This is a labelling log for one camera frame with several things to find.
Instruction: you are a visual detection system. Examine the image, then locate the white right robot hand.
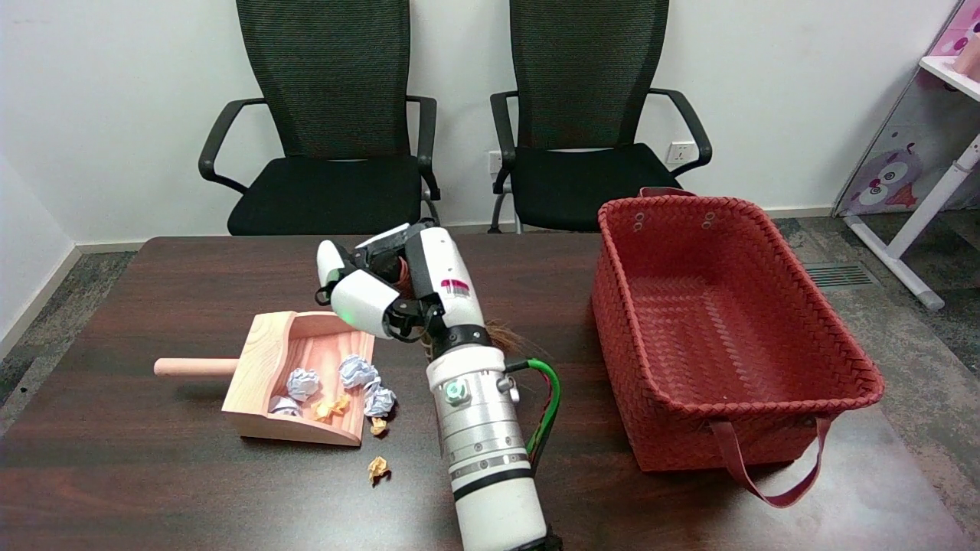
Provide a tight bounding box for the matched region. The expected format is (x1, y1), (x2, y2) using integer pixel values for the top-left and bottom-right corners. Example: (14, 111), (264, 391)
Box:
(315, 220), (495, 360)

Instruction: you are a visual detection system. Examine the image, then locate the brown straw hand broom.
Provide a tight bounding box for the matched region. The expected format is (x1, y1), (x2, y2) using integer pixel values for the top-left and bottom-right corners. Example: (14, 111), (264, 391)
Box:
(390, 256), (548, 364)

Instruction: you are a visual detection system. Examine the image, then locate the wooden dustpan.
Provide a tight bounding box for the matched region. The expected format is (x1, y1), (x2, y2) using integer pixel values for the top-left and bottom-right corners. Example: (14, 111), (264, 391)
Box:
(153, 310), (377, 448)

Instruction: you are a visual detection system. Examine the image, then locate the black mesh office chair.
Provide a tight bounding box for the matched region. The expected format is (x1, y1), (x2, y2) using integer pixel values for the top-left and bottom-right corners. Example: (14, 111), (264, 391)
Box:
(198, 0), (443, 236)
(488, 0), (713, 234)

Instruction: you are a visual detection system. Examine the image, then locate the red woven basket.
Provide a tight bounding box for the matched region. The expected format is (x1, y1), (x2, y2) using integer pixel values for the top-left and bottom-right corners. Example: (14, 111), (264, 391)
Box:
(590, 186), (887, 510)

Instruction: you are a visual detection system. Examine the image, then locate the floor vent grille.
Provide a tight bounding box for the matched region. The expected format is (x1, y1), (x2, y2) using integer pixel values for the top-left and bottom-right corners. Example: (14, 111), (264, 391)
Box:
(802, 262), (881, 289)

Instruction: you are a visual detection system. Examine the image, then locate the white desk leg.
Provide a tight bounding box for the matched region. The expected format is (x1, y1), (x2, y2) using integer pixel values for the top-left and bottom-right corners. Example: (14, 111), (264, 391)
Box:
(844, 134), (980, 311)

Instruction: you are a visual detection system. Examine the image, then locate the pink owl print shelf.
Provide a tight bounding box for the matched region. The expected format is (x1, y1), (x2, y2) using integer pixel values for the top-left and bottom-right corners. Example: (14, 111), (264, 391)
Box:
(833, 0), (980, 215)

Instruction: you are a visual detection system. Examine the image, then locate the pink cup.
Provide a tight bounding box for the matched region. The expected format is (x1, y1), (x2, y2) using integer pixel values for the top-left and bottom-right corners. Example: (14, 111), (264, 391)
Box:
(953, 34), (980, 77)

